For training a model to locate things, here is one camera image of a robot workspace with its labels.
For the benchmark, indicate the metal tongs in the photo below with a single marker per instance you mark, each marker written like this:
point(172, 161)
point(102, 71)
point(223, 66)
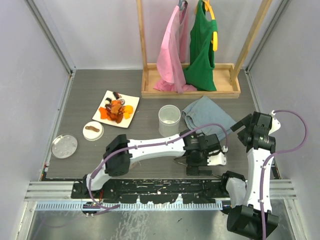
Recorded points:
point(180, 161)

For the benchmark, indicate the wooden clothes rack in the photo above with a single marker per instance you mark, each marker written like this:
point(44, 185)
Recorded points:
point(186, 66)

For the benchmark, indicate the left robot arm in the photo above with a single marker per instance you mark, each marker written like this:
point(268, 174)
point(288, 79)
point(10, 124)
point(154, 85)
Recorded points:
point(122, 152)

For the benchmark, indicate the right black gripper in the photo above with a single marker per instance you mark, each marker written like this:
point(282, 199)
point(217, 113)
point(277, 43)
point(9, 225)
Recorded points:
point(246, 121)

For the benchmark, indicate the white lid with brown strap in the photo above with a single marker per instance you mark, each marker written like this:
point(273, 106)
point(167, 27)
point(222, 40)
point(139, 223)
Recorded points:
point(93, 131)

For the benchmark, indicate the green hanging tank top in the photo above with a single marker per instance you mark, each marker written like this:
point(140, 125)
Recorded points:
point(200, 72)

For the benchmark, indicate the tall white cylinder container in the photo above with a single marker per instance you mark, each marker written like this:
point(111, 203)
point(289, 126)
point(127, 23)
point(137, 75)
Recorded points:
point(169, 117)

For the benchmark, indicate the flat metal inner lid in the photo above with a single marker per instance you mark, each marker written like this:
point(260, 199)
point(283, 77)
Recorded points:
point(64, 146)

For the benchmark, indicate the grey clothes hanger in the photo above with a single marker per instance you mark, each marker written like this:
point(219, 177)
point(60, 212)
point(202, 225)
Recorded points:
point(182, 4)

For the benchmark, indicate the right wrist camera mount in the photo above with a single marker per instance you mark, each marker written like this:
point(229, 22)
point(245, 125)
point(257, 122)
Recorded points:
point(275, 124)

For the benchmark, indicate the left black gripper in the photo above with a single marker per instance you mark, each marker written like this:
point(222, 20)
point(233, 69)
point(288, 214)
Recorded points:
point(193, 167)

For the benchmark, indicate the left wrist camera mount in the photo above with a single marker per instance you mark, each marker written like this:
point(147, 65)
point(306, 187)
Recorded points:
point(217, 157)

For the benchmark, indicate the pink hanging shirt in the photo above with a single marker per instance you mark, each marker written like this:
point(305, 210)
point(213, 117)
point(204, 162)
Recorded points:
point(173, 53)

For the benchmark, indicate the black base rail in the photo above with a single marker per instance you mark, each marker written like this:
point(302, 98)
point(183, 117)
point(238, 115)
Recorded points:
point(160, 191)

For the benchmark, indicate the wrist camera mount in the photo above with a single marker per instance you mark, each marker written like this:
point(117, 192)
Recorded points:
point(275, 124)
point(217, 157)

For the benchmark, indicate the blue denim shorts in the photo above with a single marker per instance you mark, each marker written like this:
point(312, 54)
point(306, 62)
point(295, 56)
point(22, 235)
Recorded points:
point(204, 111)

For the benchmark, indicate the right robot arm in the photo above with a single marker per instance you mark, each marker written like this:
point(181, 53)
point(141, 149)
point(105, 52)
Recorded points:
point(250, 214)

